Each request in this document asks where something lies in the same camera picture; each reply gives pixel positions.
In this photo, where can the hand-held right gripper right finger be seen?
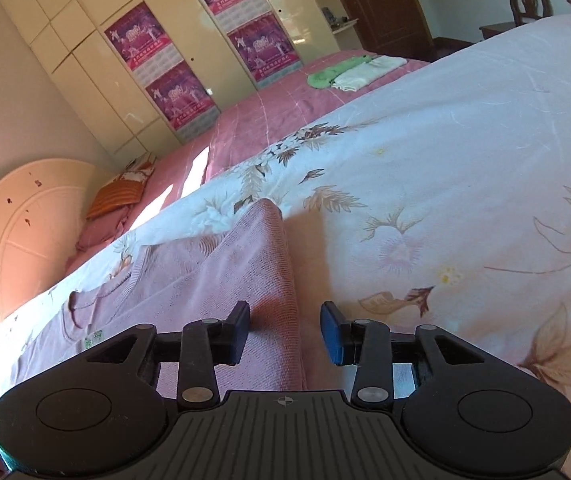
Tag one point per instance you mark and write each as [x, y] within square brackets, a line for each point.
[330, 335]

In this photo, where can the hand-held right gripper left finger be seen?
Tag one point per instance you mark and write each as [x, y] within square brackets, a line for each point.
[238, 334]

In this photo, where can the pink knit sweater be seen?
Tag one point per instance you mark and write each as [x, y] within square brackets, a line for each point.
[205, 280]

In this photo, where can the pink pillow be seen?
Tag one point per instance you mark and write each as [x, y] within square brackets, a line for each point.
[100, 232]

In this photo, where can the orange striped pillow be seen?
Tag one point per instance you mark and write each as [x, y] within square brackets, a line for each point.
[115, 195]

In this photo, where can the round cream headboard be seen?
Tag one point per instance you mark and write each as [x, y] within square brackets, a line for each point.
[25, 230]

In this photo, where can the white floral quilt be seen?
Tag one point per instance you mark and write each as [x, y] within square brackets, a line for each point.
[440, 160]

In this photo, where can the pink bedsheet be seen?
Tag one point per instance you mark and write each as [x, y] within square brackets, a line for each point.
[275, 105]

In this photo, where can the green folded cloth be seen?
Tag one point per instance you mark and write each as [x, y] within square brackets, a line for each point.
[335, 72]

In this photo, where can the white folded cloth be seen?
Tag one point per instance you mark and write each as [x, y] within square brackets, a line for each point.
[370, 72]

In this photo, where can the cream wardrobe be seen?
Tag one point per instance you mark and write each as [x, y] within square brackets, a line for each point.
[90, 60]

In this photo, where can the brown wooden door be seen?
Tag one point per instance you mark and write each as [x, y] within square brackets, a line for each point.
[380, 5]

